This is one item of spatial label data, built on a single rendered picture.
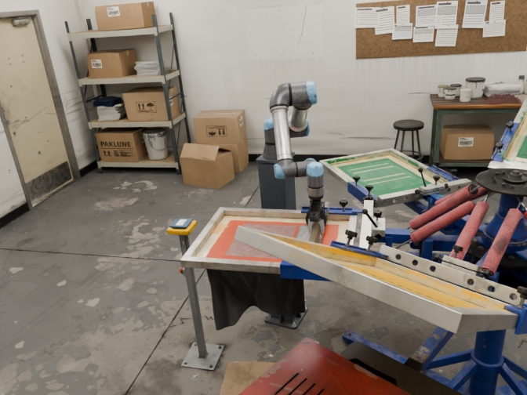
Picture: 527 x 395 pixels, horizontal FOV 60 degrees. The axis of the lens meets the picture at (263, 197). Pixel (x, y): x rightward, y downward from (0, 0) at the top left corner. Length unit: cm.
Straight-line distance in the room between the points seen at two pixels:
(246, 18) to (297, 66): 84
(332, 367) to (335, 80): 479
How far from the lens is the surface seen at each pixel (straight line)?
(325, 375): 141
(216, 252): 230
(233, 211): 263
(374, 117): 598
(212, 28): 616
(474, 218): 204
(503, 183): 214
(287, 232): 242
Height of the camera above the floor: 210
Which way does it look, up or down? 24 degrees down
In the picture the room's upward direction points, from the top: 5 degrees counter-clockwise
